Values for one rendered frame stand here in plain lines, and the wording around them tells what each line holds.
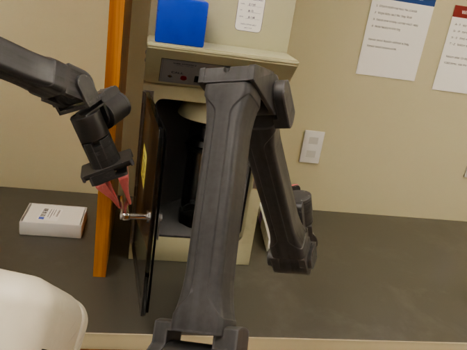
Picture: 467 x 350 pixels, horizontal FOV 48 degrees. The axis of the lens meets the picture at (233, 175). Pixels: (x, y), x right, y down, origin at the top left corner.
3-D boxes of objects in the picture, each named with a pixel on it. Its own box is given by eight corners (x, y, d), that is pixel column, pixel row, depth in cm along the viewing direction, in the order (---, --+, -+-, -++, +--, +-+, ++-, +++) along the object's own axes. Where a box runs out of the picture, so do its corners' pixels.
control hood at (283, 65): (142, 79, 118) (146, 34, 115) (280, 95, 124) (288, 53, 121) (142, 90, 108) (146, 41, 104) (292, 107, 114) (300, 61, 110)
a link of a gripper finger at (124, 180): (107, 204, 108) (89, 165, 104) (140, 192, 109) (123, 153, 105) (107, 219, 102) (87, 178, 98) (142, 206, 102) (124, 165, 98)
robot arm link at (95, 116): (61, 117, 95) (84, 113, 93) (84, 101, 101) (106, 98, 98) (76, 149, 98) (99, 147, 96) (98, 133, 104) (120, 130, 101)
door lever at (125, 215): (144, 204, 109) (145, 193, 108) (148, 225, 100) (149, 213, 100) (117, 203, 108) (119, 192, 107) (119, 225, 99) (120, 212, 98)
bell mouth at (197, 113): (176, 103, 141) (178, 83, 139) (240, 110, 144) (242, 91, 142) (178, 121, 125) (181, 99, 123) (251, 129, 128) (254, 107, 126)
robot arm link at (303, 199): (267, 269, 100) (312, 273, 98) (260, 217, 96) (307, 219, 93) (282, 238, 111) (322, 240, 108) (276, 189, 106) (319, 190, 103)
